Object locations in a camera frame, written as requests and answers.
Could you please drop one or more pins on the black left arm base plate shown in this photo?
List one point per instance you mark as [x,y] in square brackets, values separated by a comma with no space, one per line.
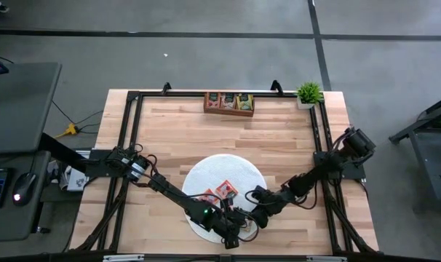
[97,169]

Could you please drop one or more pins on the green plant in white pot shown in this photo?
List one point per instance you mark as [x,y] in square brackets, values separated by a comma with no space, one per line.
[309,92]

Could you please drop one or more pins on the black desk caster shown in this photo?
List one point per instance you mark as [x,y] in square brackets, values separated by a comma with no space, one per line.
[43,230]

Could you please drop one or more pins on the black metal table frame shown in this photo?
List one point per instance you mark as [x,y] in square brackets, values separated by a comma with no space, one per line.
[180,94]

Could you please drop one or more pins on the silver metal bracket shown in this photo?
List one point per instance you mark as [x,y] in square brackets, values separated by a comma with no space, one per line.
[326,258]
[123,258]

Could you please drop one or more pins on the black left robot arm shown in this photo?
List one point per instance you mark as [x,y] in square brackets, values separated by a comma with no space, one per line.
[177,198]

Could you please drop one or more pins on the yellow power plug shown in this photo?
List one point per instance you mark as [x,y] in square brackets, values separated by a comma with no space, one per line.
[71,130]

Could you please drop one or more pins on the dark grey desk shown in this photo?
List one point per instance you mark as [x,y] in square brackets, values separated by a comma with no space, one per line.
[9,225]
[20,109]

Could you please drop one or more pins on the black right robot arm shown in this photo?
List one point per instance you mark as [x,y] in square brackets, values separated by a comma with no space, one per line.
[308,180]

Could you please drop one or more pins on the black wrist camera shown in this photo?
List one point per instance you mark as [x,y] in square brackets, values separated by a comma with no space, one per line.
[231,243]
[260,222]

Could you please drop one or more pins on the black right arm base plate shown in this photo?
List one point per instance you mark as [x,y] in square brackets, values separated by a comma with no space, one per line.
[355,171]

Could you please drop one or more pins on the brown wooden three-slot organizer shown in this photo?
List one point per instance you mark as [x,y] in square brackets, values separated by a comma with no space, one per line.
[227,113]

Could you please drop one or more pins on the black computer mouse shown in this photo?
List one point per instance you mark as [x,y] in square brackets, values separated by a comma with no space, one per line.
[24,187]

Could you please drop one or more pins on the white adapter box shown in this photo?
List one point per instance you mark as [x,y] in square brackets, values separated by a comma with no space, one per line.
[78,180]

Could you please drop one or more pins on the yellow green tea bag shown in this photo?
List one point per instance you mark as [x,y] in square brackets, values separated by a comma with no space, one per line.
[244,102]

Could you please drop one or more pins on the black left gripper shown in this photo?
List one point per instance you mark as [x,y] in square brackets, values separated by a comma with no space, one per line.
[227,225]

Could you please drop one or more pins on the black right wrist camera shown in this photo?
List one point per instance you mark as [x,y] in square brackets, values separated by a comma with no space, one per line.
[260,222]

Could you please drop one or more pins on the black diagonal support bar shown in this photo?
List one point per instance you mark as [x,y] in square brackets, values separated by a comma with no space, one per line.
[64,151]

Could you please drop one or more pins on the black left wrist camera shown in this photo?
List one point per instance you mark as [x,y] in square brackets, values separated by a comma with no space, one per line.
[231,243]

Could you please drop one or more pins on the black metal side table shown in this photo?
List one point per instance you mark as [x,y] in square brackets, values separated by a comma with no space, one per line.
[424,153]

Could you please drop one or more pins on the white round woven placemat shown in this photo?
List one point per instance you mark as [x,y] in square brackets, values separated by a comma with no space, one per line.
[220,167]

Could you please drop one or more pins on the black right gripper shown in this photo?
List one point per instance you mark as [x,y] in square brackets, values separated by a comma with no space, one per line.
[271,204]

